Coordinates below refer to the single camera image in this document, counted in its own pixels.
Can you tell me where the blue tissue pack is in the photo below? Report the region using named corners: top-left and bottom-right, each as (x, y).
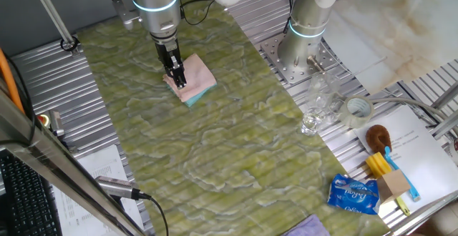
top-left (327, 173), bottom-right (382, 215)

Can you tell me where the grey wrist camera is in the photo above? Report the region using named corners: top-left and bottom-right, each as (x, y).
top-left (110, 0), bottom-right (142, 31)

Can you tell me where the white sheet with printed table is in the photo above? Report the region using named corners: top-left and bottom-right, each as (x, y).
top-left (52, 144), bottom-right (144, 236)

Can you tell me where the thin aluminium pole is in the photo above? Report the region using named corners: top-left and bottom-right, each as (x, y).
top-left (27, 0), bottom-right (82, 56)

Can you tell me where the clear packing tape roll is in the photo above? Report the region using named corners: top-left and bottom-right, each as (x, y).
top-left (338, 94), bottom-right (375, 129)

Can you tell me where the pink fluffy cloth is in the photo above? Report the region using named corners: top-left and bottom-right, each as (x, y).
top-left (162, 52), bottom-right (218, 103)

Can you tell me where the blue plastic brush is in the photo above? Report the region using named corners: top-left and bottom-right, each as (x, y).
top-left (383, 145), bottom-right (422, 203)

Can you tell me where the clear glass stirring rod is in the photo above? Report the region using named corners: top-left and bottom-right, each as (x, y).
top-left (332, 56), bottom-right (388, 83)

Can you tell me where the black computer keyboard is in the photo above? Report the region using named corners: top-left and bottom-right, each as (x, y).
top-left (0, 149), bottom-right (64, 236)

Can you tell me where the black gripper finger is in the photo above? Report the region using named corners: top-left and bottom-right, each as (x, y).
top-left (163, 69), bottom-right (179, 87)
top-left (170, 54), bottom-right (187, 89)

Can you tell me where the shiny steel frame beam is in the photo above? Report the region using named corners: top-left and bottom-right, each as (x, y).
top-left (0, 85), bottom-right (146, 236)

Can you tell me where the small wooden block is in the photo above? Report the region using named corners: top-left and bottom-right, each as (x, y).
top-left (376, 169), bottom-right (411, 205)

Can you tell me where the lavender fluffy cloth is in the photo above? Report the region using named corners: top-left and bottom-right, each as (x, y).
top-left (281, 213), bottom-right (332, 236)

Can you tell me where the black camera cable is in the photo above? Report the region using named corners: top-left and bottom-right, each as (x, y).
top-left (137, 191), bottom-right (170, 236)

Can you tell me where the grey hose with metal plug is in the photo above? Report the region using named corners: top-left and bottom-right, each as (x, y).
top-left (306, 55), bottom-right (458, 137)

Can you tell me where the yellow sponge brush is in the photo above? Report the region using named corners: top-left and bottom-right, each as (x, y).
top-left (364, 152), bottom-right (411, 217)

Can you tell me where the small clear glass cup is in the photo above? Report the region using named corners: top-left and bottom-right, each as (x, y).
top-left (300, 107), bottom-right (328, 137)

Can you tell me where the orange tube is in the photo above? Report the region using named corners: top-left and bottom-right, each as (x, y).
top-left (0, 48), bottom-right (26, 115)

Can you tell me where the beige marble board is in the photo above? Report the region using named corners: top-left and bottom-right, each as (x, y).
top-left (321, 0), bottom-right (458, 96)

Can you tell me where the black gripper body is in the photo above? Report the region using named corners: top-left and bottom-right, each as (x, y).
top-left (154, 37), bottom-right (181, 73)

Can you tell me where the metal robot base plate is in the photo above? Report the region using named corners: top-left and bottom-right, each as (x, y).
top-left (260, 31), bottom-right (344, 85)

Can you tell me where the silver depth camera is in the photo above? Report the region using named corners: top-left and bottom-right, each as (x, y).
top-left (94, 175), bottom-right (142, 200)

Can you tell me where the brown round scrubber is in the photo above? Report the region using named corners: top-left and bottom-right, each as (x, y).
top-left (364, 124), bottom-right (393, 154)

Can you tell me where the green marbled table mat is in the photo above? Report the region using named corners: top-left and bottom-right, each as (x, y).
top-left (77, 0), bottom-right (391, 236)

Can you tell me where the black base cable bundle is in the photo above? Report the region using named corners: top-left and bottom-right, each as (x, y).
top-left (283, 0), bottom-right (295, 35)

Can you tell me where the aluminium frame bar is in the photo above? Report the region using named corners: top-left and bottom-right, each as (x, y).
top-left (432, 110), bottom-right (458, 140)
top-left (431, 82), bottom-right (458, 110)

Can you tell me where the teal fluffy cloth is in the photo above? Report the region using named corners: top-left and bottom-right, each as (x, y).
top-left (167, 82), bottom-right (218, 107)

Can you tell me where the thin black hanging cable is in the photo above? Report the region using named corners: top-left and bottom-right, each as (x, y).
top-left (5, 55), bottom-right (36, 146)

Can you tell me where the white sheet with few lines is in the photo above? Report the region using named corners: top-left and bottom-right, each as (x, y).
top-left (352, 104), bottom-right (458, 215)

